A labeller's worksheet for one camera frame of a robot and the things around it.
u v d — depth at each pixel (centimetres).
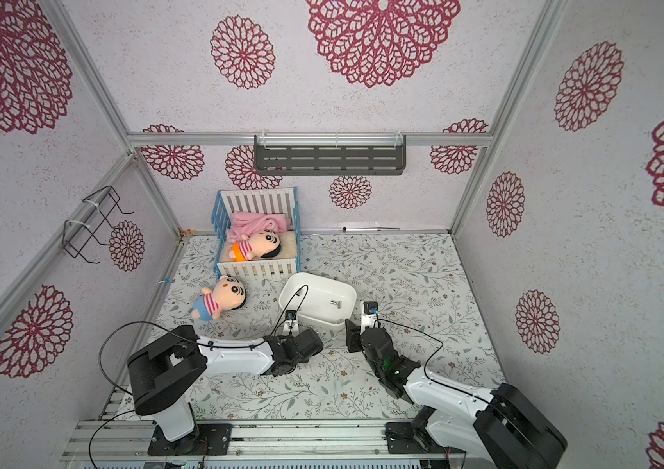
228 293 93
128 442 75
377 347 62
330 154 93
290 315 80
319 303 97
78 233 73
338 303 100
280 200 110
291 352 69
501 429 41
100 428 79
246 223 110
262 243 100
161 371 47
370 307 72
